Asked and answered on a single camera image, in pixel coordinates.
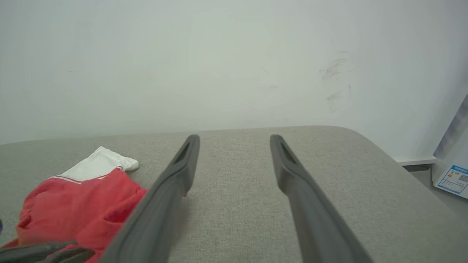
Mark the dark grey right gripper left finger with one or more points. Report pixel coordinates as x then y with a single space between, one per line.
157 215

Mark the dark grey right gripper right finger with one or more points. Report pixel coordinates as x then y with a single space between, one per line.
314 219

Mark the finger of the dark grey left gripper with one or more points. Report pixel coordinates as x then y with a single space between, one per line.
33 251
69 256

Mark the red garment with white trim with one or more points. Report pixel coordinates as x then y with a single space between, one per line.
73 208

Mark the white appliance with energy label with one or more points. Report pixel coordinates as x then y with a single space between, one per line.
453 179

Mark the white wall ledge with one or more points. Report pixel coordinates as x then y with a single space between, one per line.
416 160

